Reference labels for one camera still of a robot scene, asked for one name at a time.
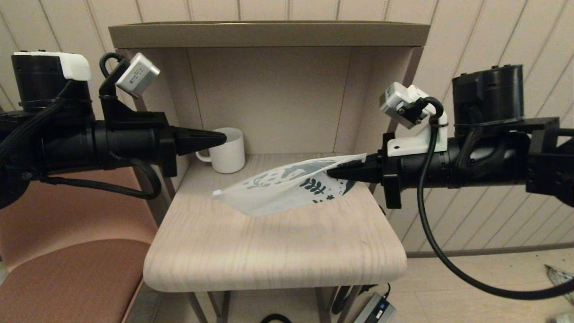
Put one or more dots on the white ribbed ceramic mug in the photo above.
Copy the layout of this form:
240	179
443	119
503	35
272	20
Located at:
231	157

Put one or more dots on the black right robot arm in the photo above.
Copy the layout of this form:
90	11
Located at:
515	161

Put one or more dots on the white crumpled floor object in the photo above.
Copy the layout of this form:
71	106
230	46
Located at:
558	273

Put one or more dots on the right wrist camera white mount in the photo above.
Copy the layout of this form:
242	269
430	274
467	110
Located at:
417	141

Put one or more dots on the pink plastic chair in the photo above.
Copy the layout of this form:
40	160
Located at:
67	278

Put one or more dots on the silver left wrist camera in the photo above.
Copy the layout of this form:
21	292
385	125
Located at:
136	76

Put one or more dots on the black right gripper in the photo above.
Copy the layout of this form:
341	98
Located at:
417	170

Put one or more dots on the brown wall baseboard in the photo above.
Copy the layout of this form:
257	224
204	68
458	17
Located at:
493	250

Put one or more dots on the white floral zipper pouch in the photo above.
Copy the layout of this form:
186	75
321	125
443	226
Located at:
269	197

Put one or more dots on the beige wooden desk hutch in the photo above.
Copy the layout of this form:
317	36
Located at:
269	89

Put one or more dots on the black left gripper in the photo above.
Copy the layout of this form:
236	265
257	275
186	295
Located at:
134	139

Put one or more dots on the grey power adapter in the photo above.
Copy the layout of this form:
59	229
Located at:
374	312

